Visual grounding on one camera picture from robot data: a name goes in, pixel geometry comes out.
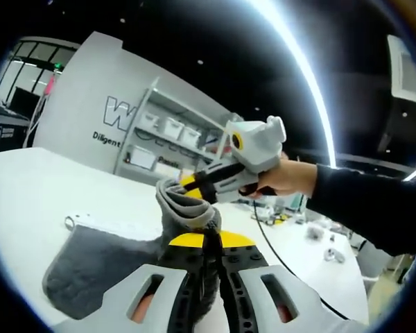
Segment grey towel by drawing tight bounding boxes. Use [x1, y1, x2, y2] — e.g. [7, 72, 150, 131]
[42, 179, 223, 321]

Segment person's right hand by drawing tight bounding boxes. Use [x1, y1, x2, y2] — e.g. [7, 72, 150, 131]
[239, 160, 318, 200]

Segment yellow and black tool clutter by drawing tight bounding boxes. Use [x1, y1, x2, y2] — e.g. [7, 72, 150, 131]
[261, 211, 288, 227]

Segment row of white storage bins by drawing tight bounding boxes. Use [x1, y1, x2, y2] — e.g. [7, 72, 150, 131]
[124, 110, 209, 174]

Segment ceiling light strip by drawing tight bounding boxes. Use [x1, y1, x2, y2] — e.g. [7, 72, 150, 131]
[273, 0, 337, 171]

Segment grey metal storage shelf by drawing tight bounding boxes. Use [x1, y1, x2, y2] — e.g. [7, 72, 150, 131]
[112, 76, 236, 181]

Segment ceiling air conditioner unit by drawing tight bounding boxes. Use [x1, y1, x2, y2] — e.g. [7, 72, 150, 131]
[386, 34, 416, 102]

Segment cabinet with black front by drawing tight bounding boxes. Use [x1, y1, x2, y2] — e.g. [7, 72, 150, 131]
[0, 121, 32, 143]

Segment black screen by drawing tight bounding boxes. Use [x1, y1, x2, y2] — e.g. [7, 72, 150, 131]
[13, 86, 34, 105]

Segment black cable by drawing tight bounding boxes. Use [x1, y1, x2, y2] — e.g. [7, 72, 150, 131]
[252, 203, 350, 321]

